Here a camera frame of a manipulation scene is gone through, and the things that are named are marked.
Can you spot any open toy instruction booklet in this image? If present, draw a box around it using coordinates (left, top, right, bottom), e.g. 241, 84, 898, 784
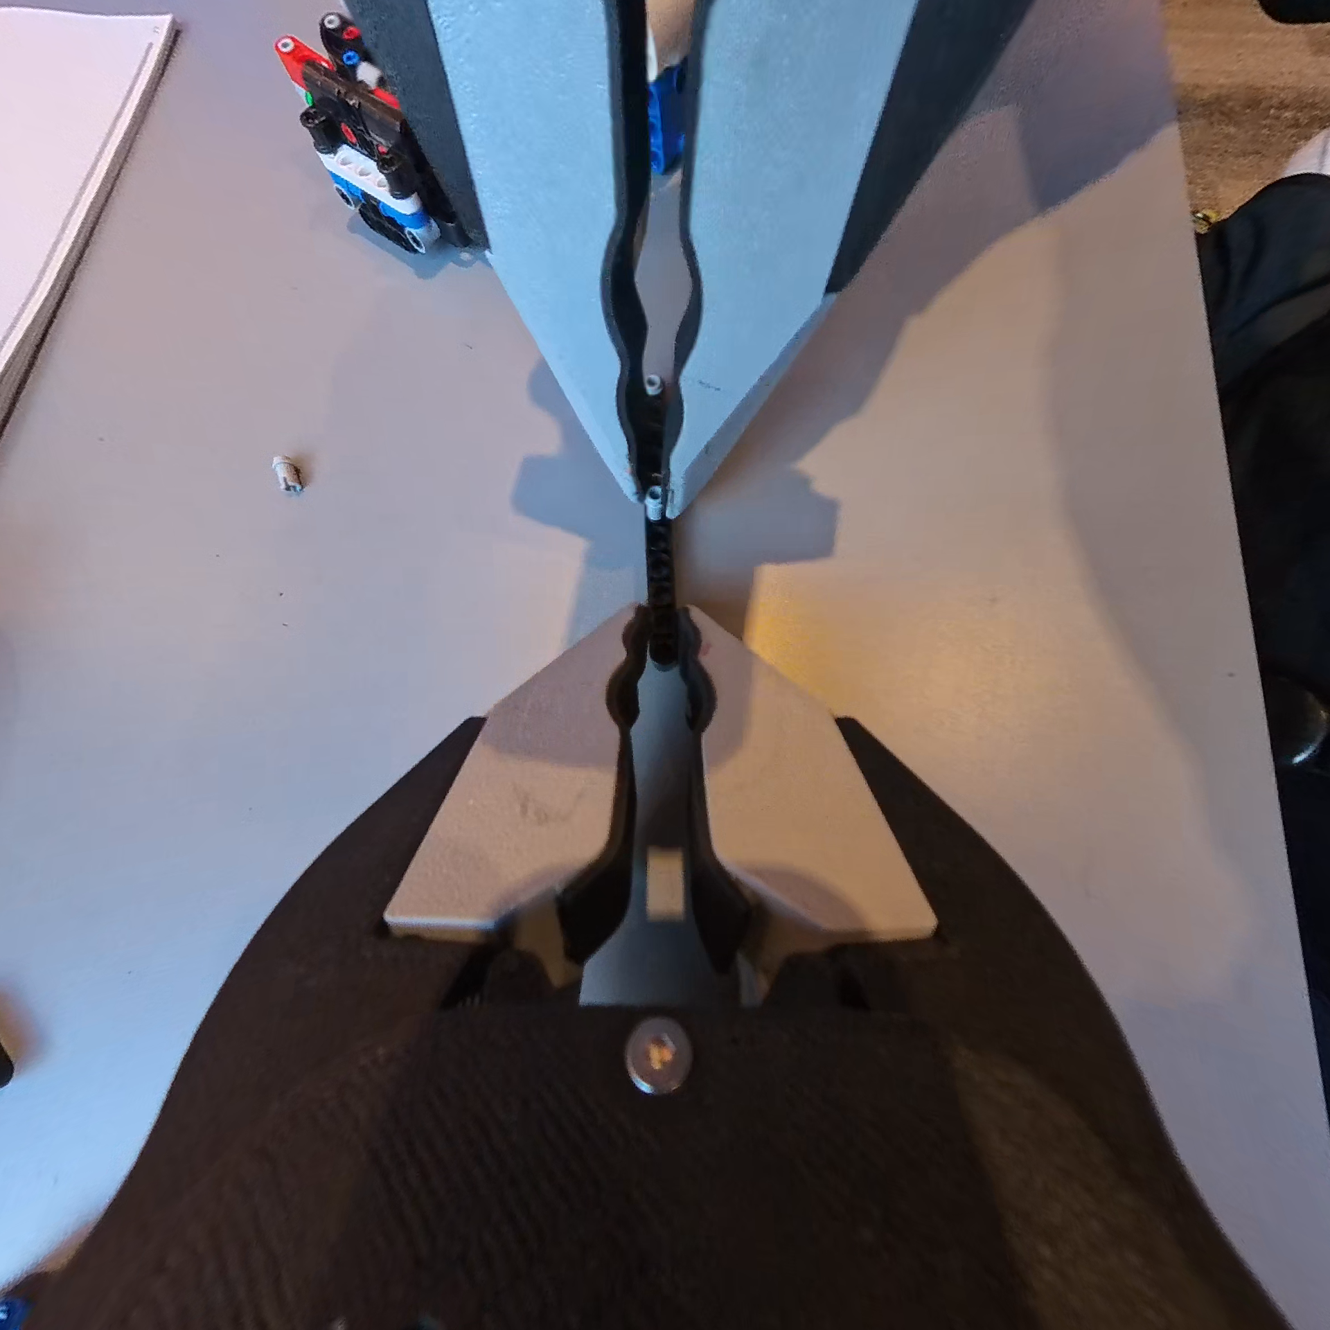
0, 8, 180, 433

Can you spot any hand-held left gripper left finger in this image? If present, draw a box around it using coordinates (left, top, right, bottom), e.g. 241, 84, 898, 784
385, 605, 647, 988

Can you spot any small toy brick assembly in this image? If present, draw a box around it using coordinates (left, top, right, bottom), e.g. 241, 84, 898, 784
272, 12, 464, 255

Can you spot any grey desk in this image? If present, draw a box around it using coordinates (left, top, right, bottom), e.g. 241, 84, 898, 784
0, 0, 1305, 1330

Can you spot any long black toy beam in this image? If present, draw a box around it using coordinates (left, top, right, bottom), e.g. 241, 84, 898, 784
636, 374, 682, 672

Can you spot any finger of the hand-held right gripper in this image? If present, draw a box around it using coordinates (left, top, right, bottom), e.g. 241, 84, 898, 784
429, 0, 643, 502
663, 0, 923, 520

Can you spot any blue toy connector piece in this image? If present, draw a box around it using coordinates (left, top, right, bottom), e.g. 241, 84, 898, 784
646, 57, 689, 178

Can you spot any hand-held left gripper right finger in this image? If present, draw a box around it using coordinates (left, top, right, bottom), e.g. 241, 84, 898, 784
678, 605, 939, 976

